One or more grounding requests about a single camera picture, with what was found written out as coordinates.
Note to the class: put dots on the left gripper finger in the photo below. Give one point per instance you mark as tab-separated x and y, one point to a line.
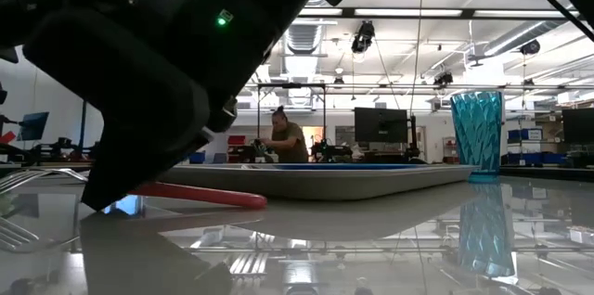
139	114
222	114

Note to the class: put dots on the background black robot arm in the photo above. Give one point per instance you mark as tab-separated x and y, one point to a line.
330	151

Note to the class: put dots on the grey plastic tray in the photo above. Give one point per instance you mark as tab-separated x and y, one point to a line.
325	184

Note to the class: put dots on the teal faceted plastic cup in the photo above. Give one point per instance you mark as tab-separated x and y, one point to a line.
478	132

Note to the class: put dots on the red storage bin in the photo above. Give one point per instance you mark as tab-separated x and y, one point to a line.
236	140

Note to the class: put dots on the small blue storage bin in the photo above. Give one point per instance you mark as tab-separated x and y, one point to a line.
197	157

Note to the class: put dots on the person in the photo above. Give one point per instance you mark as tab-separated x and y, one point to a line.
290	142

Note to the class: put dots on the blue-lit tilted monitor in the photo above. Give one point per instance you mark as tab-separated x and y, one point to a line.
33	126

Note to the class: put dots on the long ceiling light fixture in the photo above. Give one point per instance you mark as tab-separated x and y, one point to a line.
399	12

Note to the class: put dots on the black computer monitor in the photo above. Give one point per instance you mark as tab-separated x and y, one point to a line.
380	124
579	125

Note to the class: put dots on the row of blue bins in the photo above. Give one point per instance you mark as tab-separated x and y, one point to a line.
533	158

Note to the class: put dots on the silver ventilation duct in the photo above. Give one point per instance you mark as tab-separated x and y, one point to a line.
304	39

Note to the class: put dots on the black metal rig frame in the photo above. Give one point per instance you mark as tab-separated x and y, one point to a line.
291	85

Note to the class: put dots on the black hanging ceiling camera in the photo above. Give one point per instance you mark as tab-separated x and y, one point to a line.
443	79
363	37
530	47

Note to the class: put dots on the black metal table frame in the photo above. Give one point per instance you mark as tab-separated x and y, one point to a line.
547	173

